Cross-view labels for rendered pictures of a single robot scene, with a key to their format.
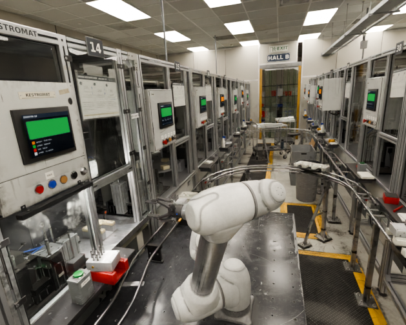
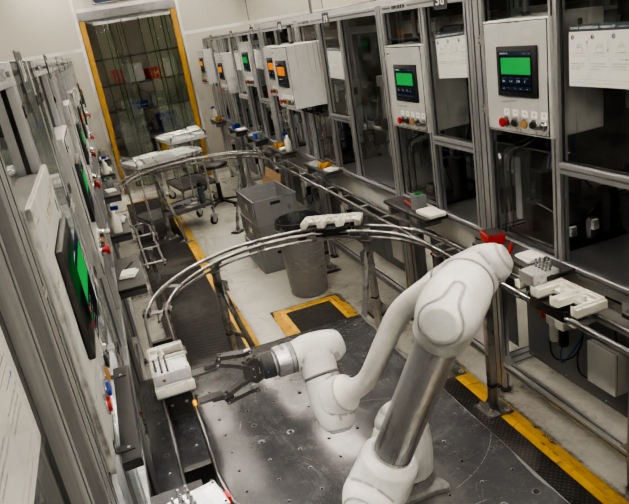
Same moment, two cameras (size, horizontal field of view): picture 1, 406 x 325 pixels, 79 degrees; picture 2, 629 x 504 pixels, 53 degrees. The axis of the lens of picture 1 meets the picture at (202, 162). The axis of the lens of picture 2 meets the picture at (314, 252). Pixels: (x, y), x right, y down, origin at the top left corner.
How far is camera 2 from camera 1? 0.91 m
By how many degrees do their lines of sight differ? 33
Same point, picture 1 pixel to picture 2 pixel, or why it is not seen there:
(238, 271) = not seen: hidden behind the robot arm
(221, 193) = (463, 279)
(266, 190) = (497, 258)
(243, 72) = (36, 34)
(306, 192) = (312, 276)
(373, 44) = not seen: outside the picture
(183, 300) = (377, 490)
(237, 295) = (426, 449)
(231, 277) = not seen: hidden behind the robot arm
